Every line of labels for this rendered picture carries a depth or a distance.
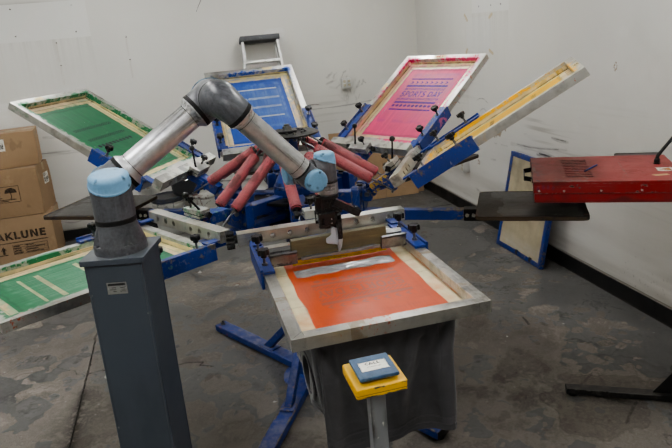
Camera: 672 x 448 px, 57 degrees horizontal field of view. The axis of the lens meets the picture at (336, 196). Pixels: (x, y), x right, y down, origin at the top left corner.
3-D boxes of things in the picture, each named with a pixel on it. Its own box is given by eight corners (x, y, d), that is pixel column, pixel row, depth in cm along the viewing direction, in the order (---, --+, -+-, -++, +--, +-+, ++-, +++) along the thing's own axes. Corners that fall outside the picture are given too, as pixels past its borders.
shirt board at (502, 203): (580, 207, 292) (580, 190, 290) (590, 235, 255) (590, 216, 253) (309, 208, 329) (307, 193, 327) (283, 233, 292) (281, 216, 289)
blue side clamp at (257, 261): (277, 287, 212) (274, 268, 210) (262, 290, 211) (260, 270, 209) (264, 258, 240) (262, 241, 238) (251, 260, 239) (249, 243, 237)
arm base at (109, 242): (86, 259, 177) (79, 226, 174) (105, 241, 191) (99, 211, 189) (138, 255, 176) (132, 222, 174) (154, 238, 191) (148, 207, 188)
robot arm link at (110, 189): (94, 225, 174) (85, 178, 170) (92, 214, 186) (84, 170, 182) (139, 217, 178) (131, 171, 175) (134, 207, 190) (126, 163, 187)
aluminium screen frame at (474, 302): (491, 312, 179) (491, 300, 178) (292, 353, 166) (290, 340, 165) (396, 233, 253) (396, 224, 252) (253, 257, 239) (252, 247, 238)
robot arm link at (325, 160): (307, 152, 220) (329, 148, 223) (311, 182, 222) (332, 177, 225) (315, 155, 212) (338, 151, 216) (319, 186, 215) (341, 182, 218)
